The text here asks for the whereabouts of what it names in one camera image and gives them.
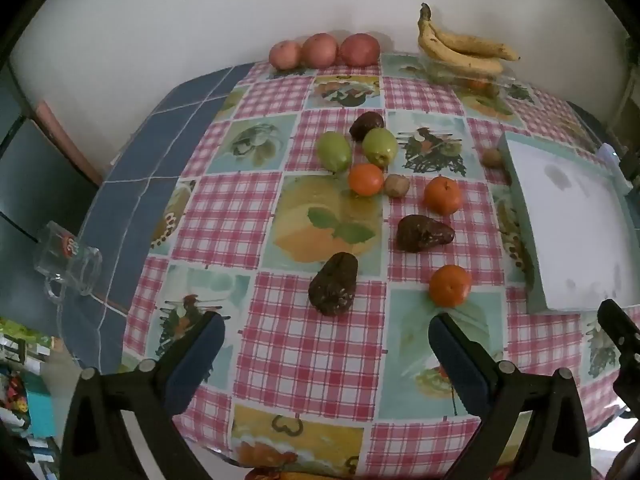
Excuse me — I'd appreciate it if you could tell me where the teal container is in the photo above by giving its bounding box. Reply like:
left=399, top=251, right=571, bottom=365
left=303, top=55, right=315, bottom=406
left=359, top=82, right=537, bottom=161
left=22, top=375, right=56, bottom=438

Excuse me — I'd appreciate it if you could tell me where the clear glass mug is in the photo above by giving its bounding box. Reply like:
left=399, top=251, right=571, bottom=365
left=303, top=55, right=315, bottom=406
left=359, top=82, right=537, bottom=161
left=32, top=221, right=103, bottom=311

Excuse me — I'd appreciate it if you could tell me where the dark ripe avocado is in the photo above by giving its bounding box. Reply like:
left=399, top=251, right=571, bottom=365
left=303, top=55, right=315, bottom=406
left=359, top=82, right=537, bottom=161
left=396, top=214, right=456, bottom=253
left=307, top=252, right=359, bottom=317
left=348, top=111, right=386, bottom=142

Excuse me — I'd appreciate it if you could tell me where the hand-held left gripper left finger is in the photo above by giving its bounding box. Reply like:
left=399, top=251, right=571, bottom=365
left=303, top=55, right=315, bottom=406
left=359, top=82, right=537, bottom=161
left=60, top=311, right=227, bottom=480

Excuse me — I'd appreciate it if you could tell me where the reddish potato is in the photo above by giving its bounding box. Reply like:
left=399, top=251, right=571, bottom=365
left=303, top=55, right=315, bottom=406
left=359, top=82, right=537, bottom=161
left=268, top=40, right=303, bottom=71
left=301, top=33, right=340, bottom=68
left=339, top=33, right=382, bottom=68

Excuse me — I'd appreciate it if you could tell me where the spotted yellow banana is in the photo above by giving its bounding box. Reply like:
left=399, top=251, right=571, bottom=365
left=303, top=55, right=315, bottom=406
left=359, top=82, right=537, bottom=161
left=419, top=3, right=522, bottom=62
left=417, top=20, right=505, bottom=77

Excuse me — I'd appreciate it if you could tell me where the pink checkered printed tablecloth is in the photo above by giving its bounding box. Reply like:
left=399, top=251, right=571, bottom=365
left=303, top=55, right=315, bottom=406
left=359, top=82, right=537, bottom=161
left=121, top=52, right=631, bottom=478

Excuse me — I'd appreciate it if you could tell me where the clear plastic container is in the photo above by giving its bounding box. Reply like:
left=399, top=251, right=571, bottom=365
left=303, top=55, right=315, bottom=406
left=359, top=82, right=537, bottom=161
left=419, top=50, right=518, bottom=98

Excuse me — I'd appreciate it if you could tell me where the white plastic device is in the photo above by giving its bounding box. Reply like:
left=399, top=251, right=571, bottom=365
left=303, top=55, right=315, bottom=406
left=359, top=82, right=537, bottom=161
left=597, top=142, right=633, bottom=196

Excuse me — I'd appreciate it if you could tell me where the white tray with teal rim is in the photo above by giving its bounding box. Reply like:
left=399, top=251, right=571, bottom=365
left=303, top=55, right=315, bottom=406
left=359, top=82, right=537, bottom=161
left=497, top=130, right=640, bottom=316

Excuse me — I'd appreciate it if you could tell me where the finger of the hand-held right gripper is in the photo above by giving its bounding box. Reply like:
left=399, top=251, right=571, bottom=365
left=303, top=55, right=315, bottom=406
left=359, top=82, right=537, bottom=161
left=597, top=298, right=640, bottom=361

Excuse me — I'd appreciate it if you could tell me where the green mango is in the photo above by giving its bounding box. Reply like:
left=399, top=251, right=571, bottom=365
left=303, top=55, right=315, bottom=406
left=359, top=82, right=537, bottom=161
left=362, top=127, right=399, bottom=168
left=315, top=131, right=352, bottom=173

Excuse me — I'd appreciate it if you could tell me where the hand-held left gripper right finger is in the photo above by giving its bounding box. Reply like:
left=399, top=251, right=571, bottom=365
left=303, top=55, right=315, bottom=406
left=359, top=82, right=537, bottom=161
left=428, top=312, right=593, bottom=480

